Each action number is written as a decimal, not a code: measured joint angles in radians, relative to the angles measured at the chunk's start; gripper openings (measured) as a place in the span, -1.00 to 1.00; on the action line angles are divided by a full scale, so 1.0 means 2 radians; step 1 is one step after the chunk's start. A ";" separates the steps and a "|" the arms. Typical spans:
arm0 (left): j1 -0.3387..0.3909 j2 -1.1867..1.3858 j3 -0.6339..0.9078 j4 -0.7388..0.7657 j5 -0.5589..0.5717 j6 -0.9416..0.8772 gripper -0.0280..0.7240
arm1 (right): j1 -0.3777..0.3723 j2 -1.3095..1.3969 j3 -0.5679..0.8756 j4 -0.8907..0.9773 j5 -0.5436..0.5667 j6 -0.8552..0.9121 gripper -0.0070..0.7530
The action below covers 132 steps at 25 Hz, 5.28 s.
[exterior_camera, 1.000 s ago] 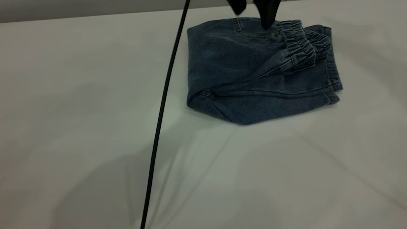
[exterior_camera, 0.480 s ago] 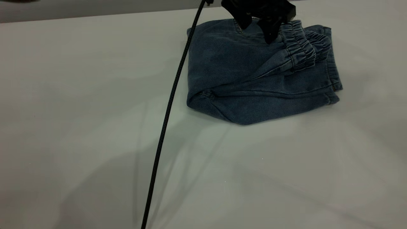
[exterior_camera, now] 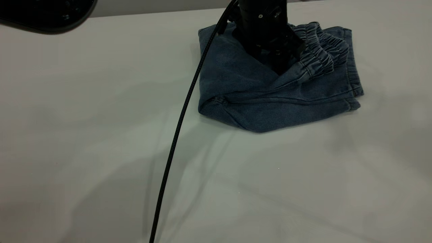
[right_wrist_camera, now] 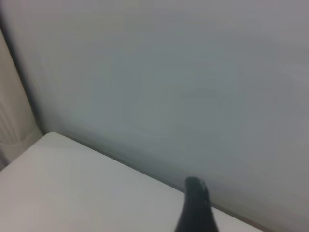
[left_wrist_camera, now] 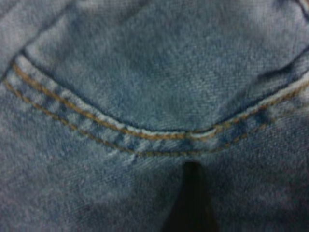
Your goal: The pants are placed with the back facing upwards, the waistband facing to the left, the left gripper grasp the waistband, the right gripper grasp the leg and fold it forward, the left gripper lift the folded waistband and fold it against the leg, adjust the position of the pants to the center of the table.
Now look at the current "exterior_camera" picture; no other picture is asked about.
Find blue denim shorts with print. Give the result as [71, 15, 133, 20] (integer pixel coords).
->
[197, 21, 365, 133]

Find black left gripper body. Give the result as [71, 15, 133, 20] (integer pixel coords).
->
[232, 0, 305, 57]

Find long black braided cable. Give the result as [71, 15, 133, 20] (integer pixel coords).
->
[149, 0, 239, 243]

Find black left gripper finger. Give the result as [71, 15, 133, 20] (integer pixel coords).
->
[268, 54, 298, 77]

